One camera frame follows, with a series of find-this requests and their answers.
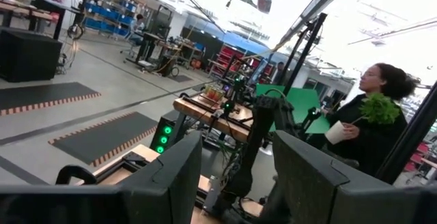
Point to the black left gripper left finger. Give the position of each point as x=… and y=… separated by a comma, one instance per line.
x=164, y=190

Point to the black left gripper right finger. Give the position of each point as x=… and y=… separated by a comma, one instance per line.
x=307, y=190

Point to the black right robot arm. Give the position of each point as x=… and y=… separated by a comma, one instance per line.
x=256, y=138

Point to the white paper cup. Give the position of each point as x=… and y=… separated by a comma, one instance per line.
x=335, y=133

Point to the black computer with green lights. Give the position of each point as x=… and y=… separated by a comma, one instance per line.
x=164, y=133

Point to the person's hand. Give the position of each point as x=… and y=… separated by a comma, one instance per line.
x=351, y=132

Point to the person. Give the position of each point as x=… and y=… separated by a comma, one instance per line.
x=279, y=72
x=372, y=145
x=137, y=27

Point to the black floor mat striped edge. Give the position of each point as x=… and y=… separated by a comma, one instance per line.
x=41, y=96
x=102, y=135

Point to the wooden workbench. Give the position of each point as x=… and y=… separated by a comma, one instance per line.
x=201, y=113

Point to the green board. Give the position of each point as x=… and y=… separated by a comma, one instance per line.
x=300, y=102

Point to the green leafy plant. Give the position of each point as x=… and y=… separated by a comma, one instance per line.
x=379, y=109

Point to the clear box with orange contents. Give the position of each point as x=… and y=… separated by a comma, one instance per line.
x=214, y=93

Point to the shelf with red bins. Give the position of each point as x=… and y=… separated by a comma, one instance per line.
x=418, y=155
x=228, y=58

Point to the black desk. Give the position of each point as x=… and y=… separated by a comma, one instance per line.
x=147, y=43

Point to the overhead light bar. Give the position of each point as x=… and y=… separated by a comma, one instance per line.
x=317, y=5

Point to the shelf with blue bins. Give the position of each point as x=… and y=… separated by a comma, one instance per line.
x=109, y=12

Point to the black cabinet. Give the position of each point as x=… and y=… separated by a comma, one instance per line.
x=29, y=55

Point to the black upright frame post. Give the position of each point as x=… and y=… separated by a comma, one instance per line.
x=406, y=142

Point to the black camera pole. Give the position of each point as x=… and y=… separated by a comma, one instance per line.
x=304, y=53

